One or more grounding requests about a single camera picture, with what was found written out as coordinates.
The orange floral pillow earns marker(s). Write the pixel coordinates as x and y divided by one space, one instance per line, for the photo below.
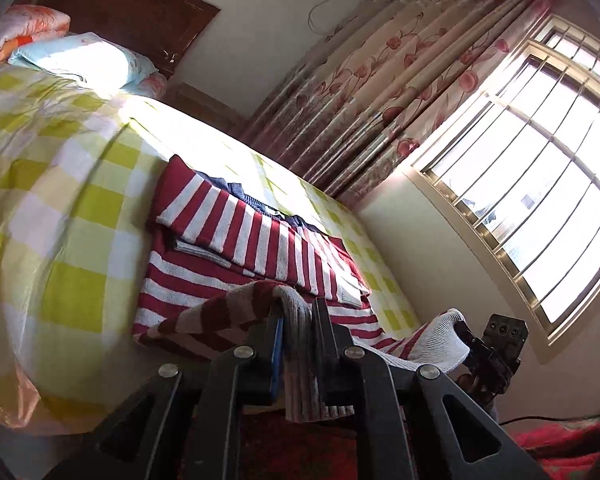
25 22

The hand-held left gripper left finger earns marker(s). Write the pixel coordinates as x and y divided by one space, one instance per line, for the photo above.
279 355

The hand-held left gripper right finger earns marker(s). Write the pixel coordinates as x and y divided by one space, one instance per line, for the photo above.
330 355

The wooden nightstand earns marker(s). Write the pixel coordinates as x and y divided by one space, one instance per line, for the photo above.
205 107

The light blue pillow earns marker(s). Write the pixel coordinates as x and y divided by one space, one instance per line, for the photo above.
90 62

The barred window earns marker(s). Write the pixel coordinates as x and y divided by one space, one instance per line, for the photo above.
540 175

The red white striped sweater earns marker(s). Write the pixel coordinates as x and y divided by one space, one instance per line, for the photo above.
260 240

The red floor mat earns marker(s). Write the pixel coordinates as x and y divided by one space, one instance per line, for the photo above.
565 442

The large wooden headboard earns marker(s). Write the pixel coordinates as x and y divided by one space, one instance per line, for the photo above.
130 5

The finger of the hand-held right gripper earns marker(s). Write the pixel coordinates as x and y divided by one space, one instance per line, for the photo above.
472 342

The pink floral curtain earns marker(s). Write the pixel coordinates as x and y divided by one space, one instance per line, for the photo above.
380 90

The pink floral pillow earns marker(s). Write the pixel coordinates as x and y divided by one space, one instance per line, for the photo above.
152 87

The bed with yellow checked sheet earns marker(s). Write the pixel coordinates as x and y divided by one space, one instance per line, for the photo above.
70 185

